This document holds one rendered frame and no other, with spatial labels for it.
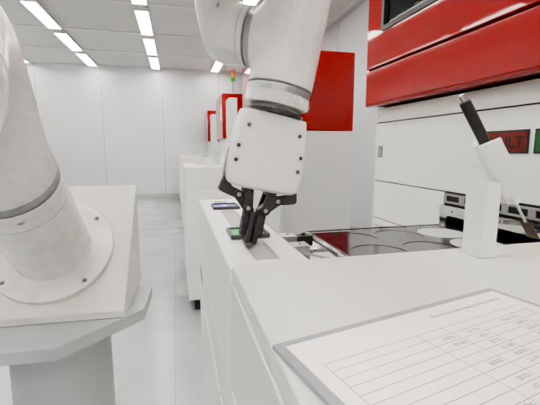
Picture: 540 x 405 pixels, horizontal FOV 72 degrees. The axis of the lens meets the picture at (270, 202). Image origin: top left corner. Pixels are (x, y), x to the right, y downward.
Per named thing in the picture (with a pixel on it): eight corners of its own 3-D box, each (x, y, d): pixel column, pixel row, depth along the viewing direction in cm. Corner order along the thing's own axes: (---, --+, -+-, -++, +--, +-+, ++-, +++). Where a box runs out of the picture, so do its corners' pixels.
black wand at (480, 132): (461, 97, 39) (470, 90, 39) (452, 99, 40) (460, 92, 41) (535, 242, 44) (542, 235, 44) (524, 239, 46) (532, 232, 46)
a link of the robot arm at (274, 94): (301, 101, 54) (297, 122, 54) (242, 86, 52) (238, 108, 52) (324, 93, 46) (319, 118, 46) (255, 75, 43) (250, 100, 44)
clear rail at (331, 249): (309, 236, 85) (309, 230, 85) (408, 301, 49) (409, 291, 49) (303, 236, 84) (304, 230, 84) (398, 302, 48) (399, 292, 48)
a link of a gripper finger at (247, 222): (255, 191, 51) (245, 238, 52) (232, 186, 51) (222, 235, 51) (259, 194, 48) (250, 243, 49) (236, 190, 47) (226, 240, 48)
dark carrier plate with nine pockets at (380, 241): (445, 227, 91) (445, 225, 91) (598, 272, 58) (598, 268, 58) (312, 235, 83) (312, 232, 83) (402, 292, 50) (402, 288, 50)
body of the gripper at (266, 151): (303, 116, 54) (286, 193, 55) (233, 99, 51) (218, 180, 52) (322, 112, 47) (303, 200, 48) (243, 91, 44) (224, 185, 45)
